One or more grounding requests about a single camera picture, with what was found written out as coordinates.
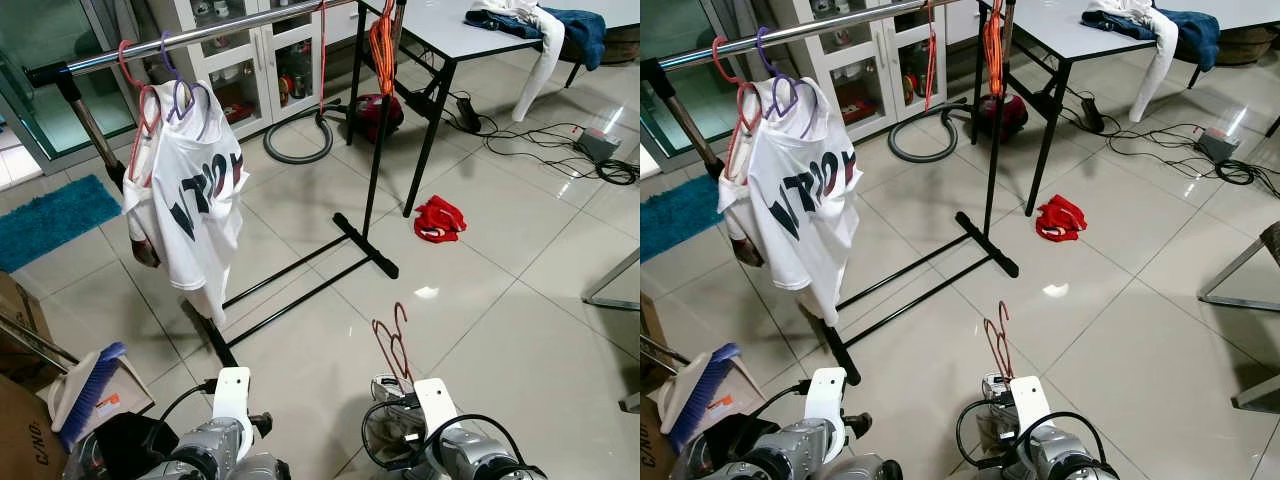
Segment red wire hanger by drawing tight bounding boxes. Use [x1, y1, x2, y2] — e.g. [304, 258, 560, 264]
[925, 0, 939, 111]
[372, 303, 413, 391]
[983, 300, 1013, 381]
[317, 0, 330, 111]
[118, 40, 166, 186]
[710, 35, 761, 186]

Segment orange hanger bunch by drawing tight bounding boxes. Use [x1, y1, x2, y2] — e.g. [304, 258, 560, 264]
[982, 0, 1006, 99]
[368, 0, 399, 99]

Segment purple hanger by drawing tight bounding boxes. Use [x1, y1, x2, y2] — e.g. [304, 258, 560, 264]
[755, 27, 819, 139]
[160, 30, 214, 141]

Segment beige dustpan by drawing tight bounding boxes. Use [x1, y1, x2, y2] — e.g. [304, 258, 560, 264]
[48, 345, 156, 431]
[655, 350, 771, 431]

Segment black plastic bag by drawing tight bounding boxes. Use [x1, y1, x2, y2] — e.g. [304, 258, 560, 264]
[700, 415, 791, 480]
[90, 412, 181, 480]

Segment blue bristle hand brush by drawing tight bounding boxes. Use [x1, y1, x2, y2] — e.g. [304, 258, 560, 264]
[60, 343, 129, 451]
[668, 343, 741, 451]

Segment red cloth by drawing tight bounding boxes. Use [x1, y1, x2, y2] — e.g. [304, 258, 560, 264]
[413, 195, 468, 244]
[1035, 195, 1088, 244]

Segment small brown cardboard box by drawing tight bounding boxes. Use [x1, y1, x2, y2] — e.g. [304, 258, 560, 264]
[0, 270, 51, 351]
[640, 290, 671, 353]

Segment brown plaid chair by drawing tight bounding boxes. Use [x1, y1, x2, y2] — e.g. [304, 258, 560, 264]
[582, 245, 641, 311]
[1197, 222, 1280, 413]

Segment teal floor mat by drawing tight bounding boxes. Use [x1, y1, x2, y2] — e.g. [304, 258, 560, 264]
[0, 175, 123, 273]
[640, 175, 723, 263]

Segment red vacuum cleaner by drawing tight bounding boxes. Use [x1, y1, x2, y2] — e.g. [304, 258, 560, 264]
[348, 93, 406, 141]
[975, 93, 1029, 139]

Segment grey power box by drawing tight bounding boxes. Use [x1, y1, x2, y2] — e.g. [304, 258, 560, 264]
[575, 127, 623, 163]
[1195, 127, 1241, 163]

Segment white long sleeve garment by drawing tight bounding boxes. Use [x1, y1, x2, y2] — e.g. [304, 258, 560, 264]
[465, 0, 566, 123]
[1085, 0, 1181, 123]

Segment white table black legs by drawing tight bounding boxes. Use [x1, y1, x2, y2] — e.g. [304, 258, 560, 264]
[975, 0, 1280, 216]
[355, 0, 641, 216]

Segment black metal clothes rack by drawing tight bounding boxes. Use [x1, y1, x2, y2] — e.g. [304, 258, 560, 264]
[25, 0, 401, 369]
[640, 0, 1021, 386]

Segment blue jeans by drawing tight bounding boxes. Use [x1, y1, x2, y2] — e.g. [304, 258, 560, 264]
[1080, 5, 1221, 71]
[465, 5, 608, 71]

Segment brown round basket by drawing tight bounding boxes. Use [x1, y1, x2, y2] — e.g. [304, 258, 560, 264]
[600, 25, 641, 63]
[1210, 25, 1280, 66]

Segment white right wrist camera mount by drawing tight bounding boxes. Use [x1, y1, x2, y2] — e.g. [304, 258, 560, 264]
[413, 377, 459, 436]
[1008, 375, 1053, 433]

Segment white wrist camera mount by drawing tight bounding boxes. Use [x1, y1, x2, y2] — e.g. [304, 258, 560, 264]
[1008, 375, 1053, 433]
[213, 367, 253, 436]
[413, 377, 459, 436]
[805, 367, 849, 436]

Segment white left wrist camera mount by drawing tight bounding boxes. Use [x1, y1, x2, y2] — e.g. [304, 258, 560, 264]
[213, 367, 253, 436]
[805, 367, 849, 436]

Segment grey vacuum hose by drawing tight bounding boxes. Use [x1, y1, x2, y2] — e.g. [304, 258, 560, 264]
[263, 100, 351, 166]
[888, 100, 966, 164]

